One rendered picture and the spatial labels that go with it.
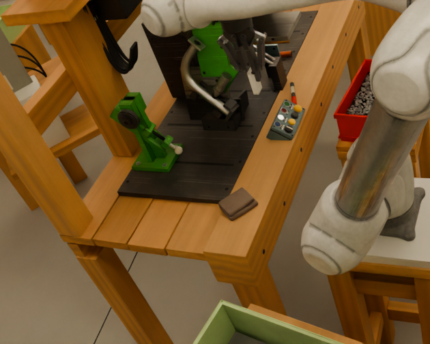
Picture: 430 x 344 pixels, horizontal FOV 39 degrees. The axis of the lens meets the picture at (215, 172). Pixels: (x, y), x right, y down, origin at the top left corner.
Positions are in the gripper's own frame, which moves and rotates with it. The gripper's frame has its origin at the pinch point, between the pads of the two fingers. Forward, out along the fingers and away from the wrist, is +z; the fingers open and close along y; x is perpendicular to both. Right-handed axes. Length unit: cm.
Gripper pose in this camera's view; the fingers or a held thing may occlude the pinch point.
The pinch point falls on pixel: (254, 80)
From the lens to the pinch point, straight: 158.0
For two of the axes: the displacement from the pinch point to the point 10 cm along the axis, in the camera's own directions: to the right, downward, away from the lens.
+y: 8.8, 0.5, -4.6
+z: 2.9, 7.1, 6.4
